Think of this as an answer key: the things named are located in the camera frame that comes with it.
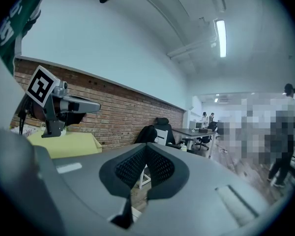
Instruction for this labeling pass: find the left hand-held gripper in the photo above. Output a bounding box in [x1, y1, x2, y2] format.
[26, 65, 102, 139]

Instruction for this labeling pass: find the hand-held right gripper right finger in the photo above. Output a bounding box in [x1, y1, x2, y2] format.
[146, 143, 190, 202]

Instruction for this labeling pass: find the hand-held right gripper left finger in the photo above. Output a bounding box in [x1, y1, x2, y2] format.
[99, 143, 148, 230]

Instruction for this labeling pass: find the yellow trash bin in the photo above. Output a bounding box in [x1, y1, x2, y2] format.
[26, 131, 103, 160]

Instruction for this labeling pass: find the black jacket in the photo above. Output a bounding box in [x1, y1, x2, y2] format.
[134, 125, 158, 145]

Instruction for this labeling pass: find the black high-back office chair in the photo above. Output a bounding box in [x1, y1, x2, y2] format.
[154, 117, 182, 150]

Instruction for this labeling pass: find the grey office desk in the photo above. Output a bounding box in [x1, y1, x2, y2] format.
[172, 127, 218, 159]

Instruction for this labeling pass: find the black low office chair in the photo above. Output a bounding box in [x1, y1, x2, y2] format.
[195, 135, 212, 151]

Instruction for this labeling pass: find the white box appliance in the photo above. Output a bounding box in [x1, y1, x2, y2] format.
[189, 120, 203, 130]

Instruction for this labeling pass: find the white ceiling pipe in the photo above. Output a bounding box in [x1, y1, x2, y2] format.
[166, 36, 217, 59]

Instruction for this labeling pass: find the long ceiling light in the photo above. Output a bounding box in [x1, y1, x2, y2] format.
[215, 19, 228, 59]

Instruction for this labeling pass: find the white metal frame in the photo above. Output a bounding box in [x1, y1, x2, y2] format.
[138, 165, 152, 190]

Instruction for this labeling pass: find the black cable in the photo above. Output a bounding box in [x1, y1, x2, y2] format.
[17, 94, 28, 135]

